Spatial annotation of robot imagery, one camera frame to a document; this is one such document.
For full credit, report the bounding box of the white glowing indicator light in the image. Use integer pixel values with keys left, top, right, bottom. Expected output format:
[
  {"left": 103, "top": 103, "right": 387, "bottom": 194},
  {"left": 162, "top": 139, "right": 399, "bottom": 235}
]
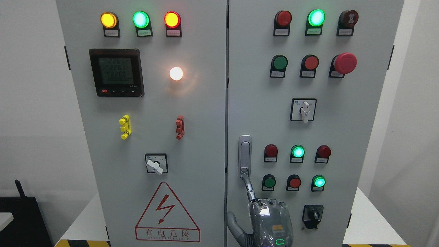
[{"left": 169, "top": 66, "right": 184, "bottom": 81}]

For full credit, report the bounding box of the red indicator light top left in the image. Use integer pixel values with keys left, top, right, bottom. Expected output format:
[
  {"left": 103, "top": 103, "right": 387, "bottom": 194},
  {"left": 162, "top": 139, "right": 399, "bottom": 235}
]
[{"left": 164, "top": 11, "right": 182, "bottom": 37}]

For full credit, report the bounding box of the grey cabinet door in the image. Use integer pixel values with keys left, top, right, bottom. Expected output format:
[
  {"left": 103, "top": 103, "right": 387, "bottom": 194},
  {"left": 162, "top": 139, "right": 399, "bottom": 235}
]
[
  {"left": 56, "top": 0, "right": 227, "bottom": 247},
  {"left": 227, "top": 0, "right": 404, "bottom": 247}
]

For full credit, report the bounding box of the red terminal connector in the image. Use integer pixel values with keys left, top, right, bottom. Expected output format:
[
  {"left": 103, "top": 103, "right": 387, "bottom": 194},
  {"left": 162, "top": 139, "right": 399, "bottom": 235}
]
[{"left": 175, "top": 115, "right": 185, "bottom": 140}]

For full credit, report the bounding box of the red push button upper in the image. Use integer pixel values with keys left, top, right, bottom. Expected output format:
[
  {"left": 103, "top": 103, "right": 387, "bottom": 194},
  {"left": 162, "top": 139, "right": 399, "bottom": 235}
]
[{"left": 299, "top": 54, "right": 319, "bottom": 78}]

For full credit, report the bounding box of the white selector switch left door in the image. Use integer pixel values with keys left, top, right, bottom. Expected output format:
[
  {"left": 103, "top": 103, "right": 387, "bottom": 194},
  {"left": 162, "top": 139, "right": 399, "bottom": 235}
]
[{"left": 145, "top": 153, "right": 169, "bottom": 175}]

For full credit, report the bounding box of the dark red light middle right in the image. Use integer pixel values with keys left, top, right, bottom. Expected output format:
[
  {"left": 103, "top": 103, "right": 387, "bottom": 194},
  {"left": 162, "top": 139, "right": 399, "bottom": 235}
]
[{"left": 314, "top": 145, "right": 331, "bottom": 164}]

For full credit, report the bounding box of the black box with antenna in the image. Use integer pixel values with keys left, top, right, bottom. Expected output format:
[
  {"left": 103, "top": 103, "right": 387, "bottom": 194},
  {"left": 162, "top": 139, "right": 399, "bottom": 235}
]
[{"left": 0, "top": 179, "right": 53, "bottom": 247}]

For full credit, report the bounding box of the grey right cabinet door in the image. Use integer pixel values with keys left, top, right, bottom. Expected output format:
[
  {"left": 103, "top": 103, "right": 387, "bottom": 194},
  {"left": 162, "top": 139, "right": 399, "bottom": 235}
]
[{"left": 227, "top": 0, "right": 404, "bottom": 247}]

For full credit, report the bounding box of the green light row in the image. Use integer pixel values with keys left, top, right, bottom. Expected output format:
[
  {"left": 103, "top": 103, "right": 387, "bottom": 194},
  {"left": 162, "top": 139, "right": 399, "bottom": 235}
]
[
  {"left": 305, "top": 9, "right": 325, "bottom": 36},
  {"left": 290, "top": 144, "right": 305, "bottom": 163}
]

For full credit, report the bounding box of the green indicator light top left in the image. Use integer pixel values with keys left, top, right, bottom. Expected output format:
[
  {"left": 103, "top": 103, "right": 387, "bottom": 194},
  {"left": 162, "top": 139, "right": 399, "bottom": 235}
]
[{"left": 133, "top": 11, "right": 153, "bottom": 37}]

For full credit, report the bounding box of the green light top right row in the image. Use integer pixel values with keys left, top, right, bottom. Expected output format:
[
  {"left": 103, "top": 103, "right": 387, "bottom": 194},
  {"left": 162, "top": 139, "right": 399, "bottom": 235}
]
[{"left": 305, "top": 9, "right": 325, "bottom": 36}]

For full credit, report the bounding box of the dark red buzzer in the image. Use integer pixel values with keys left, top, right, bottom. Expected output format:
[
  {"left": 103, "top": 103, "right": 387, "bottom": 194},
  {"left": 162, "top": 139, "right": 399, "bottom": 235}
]
[{"left": 336, "top": 10, "right": 359, "bottom": 36}]

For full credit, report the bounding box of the grey left cabinet door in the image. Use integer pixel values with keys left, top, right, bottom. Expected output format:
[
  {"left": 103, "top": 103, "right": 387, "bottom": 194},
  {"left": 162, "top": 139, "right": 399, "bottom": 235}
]
[{"left": 56, "top": 0, "right": 227, "bottom": 247}]

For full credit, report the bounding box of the red electric warning sticker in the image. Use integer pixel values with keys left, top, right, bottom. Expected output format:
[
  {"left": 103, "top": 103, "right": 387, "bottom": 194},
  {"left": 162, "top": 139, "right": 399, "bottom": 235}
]
[{"left": 135, "top": 182, "right": 201, "bottom": 243}]

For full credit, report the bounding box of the red emergency stop button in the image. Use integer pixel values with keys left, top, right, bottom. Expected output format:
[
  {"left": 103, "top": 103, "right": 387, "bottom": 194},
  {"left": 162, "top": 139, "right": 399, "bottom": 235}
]
[{"left": 328, "top": 52, "right": 357, "bottom": 78}]

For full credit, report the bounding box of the red push button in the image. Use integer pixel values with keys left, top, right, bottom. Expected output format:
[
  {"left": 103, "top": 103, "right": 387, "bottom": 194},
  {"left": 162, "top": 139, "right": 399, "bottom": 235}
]
[
  {"left": 286, "top": 175, "right": 301, "bottom": 192},
  {"left": 299, "top": 54, "right": 319, "bottom": 78}
]

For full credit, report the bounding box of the yellow terminal connector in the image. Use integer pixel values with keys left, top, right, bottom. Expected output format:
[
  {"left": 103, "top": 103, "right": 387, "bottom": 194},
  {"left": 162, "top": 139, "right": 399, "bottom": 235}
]
[{"left": 119, "top": 115, "right": 132, "bottom": 140}]

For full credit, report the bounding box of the green push button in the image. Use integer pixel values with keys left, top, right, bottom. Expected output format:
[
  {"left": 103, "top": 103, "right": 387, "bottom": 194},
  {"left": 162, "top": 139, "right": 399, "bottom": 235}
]
[
  {"left": 261, "top": 174, "right": 276, "bottom": 192},
  {"left": 270, "top": 55, "right": 288, "bottom": 78}
]

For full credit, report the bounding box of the dark red light middle left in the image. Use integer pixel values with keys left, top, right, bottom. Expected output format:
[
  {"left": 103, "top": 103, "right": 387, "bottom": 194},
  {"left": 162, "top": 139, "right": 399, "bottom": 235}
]
[{"left": 264, "top": 144, "right": 278, "bottom": 163}]

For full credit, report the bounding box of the yellow indicator light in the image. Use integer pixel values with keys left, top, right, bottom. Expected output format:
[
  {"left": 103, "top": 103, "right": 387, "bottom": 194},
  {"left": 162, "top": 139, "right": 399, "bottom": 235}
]
[{"left": 100, "top": 12, "right": 120, "bottom": 37}]

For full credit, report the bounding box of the black rotary switch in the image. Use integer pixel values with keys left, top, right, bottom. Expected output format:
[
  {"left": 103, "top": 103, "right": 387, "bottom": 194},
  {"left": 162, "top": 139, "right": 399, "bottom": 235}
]
[{"left": 301, "top": 205, "right": 324, "bottom": 229}]

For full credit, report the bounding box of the white selector switch upper right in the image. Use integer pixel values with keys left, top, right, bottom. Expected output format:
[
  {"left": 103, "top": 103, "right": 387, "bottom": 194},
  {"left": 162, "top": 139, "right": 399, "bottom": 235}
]
[{"left": 290, "top": 98, "right": 317, "bottom": 123}]

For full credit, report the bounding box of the black digital power meter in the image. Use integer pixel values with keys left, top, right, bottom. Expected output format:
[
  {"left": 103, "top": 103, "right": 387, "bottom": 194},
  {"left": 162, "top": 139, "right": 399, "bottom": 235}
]
[{"left": 89, "top": 49, "right": 144, "bottom": 97}]

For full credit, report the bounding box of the green push button lower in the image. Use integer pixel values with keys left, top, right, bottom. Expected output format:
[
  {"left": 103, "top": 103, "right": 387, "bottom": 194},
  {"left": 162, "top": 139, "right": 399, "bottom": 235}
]
[{"left": 261, "top": 174, "right": 276, "bottom": 192}]

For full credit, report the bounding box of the green lit button lower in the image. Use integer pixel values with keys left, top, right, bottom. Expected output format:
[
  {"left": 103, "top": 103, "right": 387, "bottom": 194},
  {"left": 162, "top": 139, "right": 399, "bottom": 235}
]
[{"left": 310, "top": 175, "right": 326, "bottom": 192}]

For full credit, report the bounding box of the green light middle row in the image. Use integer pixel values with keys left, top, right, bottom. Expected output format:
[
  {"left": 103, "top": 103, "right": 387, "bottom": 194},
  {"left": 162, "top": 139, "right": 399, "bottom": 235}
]
[{"left": 290, "top": 144, "right": 305, "bottom": 163}]

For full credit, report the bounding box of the green push button upper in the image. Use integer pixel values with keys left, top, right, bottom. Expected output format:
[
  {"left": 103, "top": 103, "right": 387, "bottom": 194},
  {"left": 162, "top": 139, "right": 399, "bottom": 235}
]
[{"left": 270, "top": 55, "right": 288, "bottom": 78}]

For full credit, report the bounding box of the red push button lower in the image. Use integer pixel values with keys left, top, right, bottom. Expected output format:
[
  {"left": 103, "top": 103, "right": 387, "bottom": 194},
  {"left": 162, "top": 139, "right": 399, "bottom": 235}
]
[{"left": 286, "top": 175, "right": 301, "bottom": 192}]

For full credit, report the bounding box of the silver door latch handle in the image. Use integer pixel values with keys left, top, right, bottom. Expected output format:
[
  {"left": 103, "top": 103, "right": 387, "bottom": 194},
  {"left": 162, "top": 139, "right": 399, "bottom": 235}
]
[{"left": 238, "top": 135, "right": 252, "bottom": 180}]

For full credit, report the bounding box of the red light top right row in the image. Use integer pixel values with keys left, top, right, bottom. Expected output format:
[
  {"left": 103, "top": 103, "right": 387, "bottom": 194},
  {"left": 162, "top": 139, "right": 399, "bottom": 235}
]
[{"left": 273, "top": 10, "right": 292, "bottom": 36}]

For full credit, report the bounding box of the dark red light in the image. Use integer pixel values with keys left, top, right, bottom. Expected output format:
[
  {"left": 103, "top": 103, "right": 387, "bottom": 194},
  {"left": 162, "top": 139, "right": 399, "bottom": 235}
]
[
  {"left": 314, "top": 145, "right": 331, "bottom": 164},
  {"left": 264, "top": 144, "right": 278, "bottom": 163}
]

